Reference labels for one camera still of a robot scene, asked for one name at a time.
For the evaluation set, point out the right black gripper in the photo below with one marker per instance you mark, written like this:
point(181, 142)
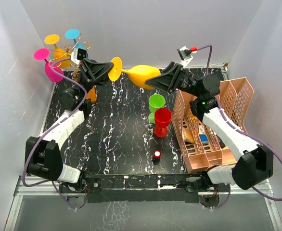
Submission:
point(170, 78)

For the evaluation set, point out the teal wine glass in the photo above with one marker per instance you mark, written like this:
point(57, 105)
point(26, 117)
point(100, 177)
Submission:
point(75, 36)

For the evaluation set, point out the red black push button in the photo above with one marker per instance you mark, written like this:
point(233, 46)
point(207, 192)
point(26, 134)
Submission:
point(156, 157)

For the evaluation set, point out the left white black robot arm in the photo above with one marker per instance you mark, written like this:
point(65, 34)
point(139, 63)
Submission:
point(43, 153)

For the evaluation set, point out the orange wine glass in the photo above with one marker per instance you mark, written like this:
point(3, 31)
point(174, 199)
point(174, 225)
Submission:
point(59, 53)
point(138, 74)

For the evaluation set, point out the green wine glass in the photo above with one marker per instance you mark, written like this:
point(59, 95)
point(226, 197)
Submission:
point(156, 101)

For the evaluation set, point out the pink plastic file organizer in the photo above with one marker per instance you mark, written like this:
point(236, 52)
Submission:
point(235, 97)

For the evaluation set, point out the magenta wine glass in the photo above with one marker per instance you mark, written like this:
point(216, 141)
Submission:
point(54, 74)

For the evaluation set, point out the gold wire glass rack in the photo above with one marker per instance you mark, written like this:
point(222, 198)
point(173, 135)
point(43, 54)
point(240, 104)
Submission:
point(61, 45)

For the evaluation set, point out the blue white box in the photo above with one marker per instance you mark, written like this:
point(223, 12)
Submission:
point(202, 135)

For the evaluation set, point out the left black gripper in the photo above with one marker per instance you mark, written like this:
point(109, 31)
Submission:
point(95, 73)

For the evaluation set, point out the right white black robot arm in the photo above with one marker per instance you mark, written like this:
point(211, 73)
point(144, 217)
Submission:
point(254, 159)

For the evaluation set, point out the black device in organizer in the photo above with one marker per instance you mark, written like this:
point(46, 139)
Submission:
point(221, 143)

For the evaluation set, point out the yellow book in organizer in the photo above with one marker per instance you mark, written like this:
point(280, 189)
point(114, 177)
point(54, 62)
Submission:
point(186, 133)

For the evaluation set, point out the orange wooden rack base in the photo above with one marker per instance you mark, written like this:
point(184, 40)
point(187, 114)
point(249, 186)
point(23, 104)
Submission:
point(91, 95)

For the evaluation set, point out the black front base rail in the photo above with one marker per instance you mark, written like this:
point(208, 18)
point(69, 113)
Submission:
point(149, 188)

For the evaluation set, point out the red wine glass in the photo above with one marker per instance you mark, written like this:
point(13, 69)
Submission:
point(162, 119)

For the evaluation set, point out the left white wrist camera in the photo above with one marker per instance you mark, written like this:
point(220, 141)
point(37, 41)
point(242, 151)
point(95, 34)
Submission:
point(78, 56)

